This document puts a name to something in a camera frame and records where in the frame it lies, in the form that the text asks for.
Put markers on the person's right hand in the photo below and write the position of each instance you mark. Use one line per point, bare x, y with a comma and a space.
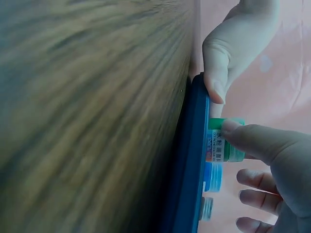
291, 174

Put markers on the person's left hand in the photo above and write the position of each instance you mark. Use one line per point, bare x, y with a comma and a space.
233, 43

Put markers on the green paint jar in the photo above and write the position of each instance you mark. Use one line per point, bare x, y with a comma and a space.
230, 150

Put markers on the blue plastic paint tray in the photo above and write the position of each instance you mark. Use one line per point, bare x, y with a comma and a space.
187, 157

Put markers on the white paint jar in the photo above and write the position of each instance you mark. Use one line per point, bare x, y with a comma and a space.
215, 111

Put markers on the blue paint jar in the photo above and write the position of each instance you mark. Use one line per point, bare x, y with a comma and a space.
213, 177

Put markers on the grey paint jar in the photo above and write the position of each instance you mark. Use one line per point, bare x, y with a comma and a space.
207, 208

